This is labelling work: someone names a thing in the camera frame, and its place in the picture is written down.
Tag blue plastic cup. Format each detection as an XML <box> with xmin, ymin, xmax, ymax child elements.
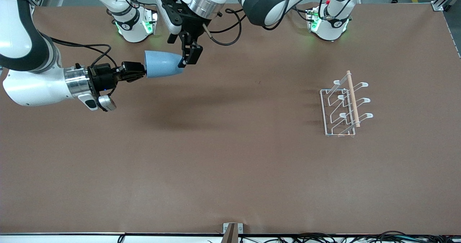
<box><xmin>144</xmin><ymin>50</ymin><xmax>186</xmax><ymax>79</ymax></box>

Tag brown table cover sheet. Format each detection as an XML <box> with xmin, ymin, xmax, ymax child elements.
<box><xmin>0</xmin><ymin>2</ymin><xmax>461</xmax><ymax>235</ymax></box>

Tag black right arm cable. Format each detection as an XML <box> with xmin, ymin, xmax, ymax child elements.
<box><xmin>50</xmin><ymin>37</ymin><xmax>117</xmax><ymax>69</ymax></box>

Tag black base cable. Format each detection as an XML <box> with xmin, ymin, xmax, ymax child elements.
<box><xmin>294</xmin><ymin>5</ymin><xmax>314</xmax><ymax>22</ymax></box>
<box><xmin>104</xmin><ymin>0</ymin><xmax>160</xmax><ymax>20</ymax></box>

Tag white wire cup holder rack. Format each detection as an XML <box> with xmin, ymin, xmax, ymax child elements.
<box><xmin>320</xmin><ymin>70</ymin><xmax>374</xmax><ymax>138</ymax></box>

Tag small metal bracket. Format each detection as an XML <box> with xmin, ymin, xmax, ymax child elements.
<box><xmin>223</xmin><ymin>222</ymin><xmax>243</xmax><ymax>234</ymax></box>

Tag brown wooden post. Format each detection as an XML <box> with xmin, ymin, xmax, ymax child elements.
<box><xmin>220</xmin><ymin>223</ymin><xmax>239</xmax><ymax>243</ymax></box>

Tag black cable bundle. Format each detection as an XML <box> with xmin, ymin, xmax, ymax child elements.
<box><xmin>207</xmin><ymin>230</ymin><xmax>461</xmax><ymax>243</ymax></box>

